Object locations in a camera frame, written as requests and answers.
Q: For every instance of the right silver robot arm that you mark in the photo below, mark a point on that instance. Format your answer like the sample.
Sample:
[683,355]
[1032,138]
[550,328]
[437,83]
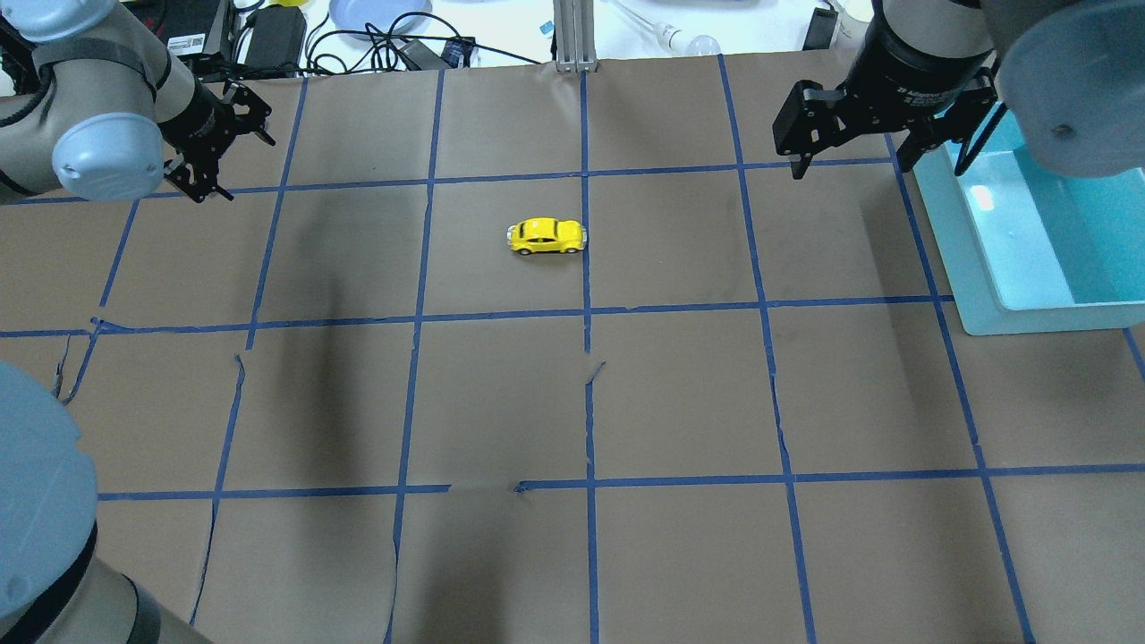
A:
[1070,72]

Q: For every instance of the yellow beetle toy car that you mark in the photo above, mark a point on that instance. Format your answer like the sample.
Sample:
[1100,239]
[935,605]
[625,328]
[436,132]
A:
[539,235]

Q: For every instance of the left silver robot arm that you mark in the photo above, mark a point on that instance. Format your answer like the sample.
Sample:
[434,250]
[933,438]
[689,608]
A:
[115,114]

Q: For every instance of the aluminium frame post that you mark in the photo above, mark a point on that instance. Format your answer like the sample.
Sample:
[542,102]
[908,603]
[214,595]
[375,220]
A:
[574,43]

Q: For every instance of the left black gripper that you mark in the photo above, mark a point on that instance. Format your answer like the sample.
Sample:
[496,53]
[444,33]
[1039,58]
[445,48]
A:
[199,119]

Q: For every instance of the black power adapter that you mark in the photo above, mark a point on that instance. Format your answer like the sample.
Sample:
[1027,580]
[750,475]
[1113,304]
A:
[275,41]

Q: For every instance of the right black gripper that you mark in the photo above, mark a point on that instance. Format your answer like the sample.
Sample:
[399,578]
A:
[912,67]

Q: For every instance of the light blue plastic bin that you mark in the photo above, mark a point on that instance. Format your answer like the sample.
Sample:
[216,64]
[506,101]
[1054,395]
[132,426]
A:
[1028,251]

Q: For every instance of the blue plate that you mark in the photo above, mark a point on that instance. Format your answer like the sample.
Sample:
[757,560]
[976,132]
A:
[396,17]

